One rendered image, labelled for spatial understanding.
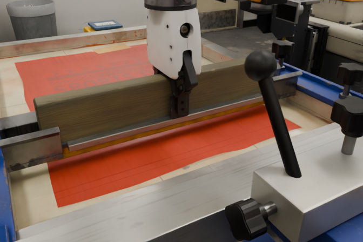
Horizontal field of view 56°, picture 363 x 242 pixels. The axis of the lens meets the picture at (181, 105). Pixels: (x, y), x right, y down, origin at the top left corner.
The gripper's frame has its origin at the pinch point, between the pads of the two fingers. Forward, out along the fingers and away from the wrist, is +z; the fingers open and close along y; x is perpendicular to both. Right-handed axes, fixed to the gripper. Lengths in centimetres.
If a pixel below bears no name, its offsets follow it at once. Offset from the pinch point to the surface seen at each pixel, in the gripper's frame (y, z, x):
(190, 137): -3.3, 5.9, -1.7
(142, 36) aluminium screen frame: 56, 5, -18
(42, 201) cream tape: -7.6, 5.9, 22.2
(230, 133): -5.3, 5.9, -8.4
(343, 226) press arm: -33.2, -2.7, 1.1
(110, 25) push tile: 73, 4, -13
